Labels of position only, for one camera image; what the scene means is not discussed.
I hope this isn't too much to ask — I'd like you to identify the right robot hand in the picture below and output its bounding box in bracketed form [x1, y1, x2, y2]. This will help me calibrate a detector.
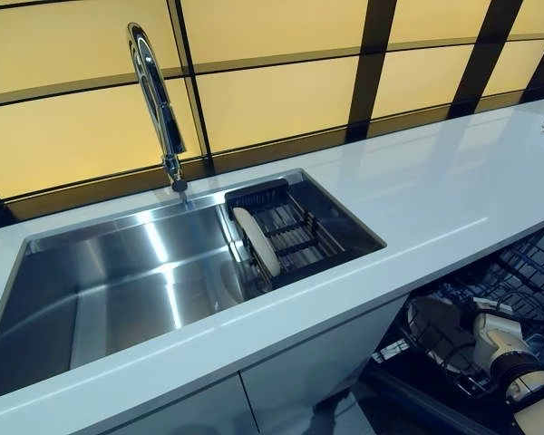
[472, 311, 527, 369]

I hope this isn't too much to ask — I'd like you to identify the deep beige plate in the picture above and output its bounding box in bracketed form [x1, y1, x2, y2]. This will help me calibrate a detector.
[406, 295, 480, 380]

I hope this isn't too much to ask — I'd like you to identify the black dish drying rack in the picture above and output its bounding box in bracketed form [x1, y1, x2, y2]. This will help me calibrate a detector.
[224, 178, 348, 292]

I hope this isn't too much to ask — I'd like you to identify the stainless steel sink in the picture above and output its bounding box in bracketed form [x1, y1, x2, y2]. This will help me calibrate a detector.
[0, 167, 388, 402]

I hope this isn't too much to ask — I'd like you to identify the chrome gooseneck faucet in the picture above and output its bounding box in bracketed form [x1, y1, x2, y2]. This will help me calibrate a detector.
[126, 22, 189, 192]

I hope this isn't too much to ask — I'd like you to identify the black wire dishwasher rack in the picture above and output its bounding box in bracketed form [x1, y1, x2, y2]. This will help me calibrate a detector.
[370, 233, 544, 401]

